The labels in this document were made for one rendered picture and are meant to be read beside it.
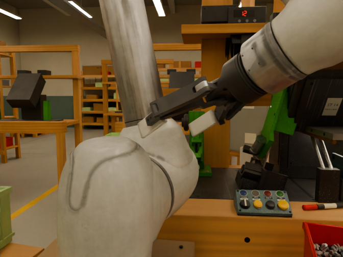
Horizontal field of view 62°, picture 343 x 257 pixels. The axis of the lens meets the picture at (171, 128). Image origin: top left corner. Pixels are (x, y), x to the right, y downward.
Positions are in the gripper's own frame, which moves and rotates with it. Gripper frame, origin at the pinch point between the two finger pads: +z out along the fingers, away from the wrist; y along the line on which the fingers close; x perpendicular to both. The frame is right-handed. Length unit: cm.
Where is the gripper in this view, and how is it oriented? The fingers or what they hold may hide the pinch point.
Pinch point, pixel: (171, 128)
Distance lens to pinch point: 56.1
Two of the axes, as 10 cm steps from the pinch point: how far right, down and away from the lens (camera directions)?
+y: -7.2, 0.0, -6.9
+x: 2.9, 9.0, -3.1
